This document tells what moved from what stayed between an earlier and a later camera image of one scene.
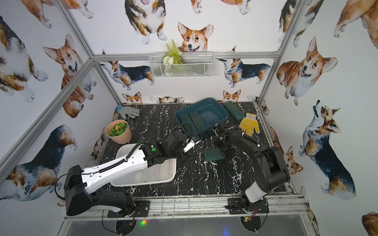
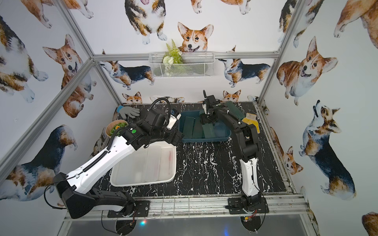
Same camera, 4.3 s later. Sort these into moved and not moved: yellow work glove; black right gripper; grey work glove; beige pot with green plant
Moved: black right gripper
Not moved: grey work glove; beige pot with green plant; yellow work glove
